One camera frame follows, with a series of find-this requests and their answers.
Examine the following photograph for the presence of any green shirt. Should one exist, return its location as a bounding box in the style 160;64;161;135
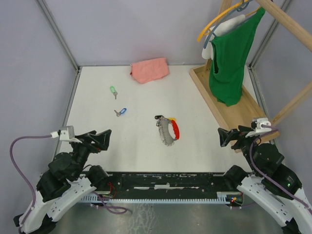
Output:
209;7;266;106

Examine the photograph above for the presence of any right aluminium frame post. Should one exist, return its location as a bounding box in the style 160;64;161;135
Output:
248;0;293;71

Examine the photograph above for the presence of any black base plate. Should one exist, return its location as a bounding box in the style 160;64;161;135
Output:
96;172;242;200

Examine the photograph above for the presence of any white garment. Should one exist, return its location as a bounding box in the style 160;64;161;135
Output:
201;15;246;59

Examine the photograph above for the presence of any key with green tag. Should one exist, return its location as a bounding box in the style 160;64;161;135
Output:
110;86;118;99

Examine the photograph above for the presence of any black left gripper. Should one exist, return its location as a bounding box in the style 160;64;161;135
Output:
70;129;112;179

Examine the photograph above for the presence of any folded pink cloth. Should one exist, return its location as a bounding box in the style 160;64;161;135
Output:
130;57;170;84

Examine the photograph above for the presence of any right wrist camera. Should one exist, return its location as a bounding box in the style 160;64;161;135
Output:
245;117;271;137

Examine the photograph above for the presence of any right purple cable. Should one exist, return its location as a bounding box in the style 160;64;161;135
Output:
229;124;312;213

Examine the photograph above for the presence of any wooden clothes rack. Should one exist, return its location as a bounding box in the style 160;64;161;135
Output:
189;0;312;129

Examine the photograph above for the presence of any blue grey hanger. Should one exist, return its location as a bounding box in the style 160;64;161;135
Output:
198;0;261;51

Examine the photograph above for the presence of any white cable duct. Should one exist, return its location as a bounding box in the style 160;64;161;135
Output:
80;191;232;204

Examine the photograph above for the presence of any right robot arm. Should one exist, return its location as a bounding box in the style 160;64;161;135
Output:
217;123;312;234

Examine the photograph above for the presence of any aluminium corner frame post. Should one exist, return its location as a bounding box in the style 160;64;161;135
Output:
35;0;82;71

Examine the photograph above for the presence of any metal key organizer red handle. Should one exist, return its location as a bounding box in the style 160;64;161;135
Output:
156;117;180;146

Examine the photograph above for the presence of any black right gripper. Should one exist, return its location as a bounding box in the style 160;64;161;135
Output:
216;124;262;174

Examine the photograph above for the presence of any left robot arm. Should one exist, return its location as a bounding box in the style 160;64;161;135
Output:
14;126;112;234

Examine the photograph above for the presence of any key with dark blue tag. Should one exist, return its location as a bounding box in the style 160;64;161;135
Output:
155;115;164;120

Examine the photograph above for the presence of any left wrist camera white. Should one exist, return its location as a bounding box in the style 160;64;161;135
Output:
50;125;82;143

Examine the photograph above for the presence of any yellow hanger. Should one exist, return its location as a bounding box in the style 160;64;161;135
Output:
197;0;250;42

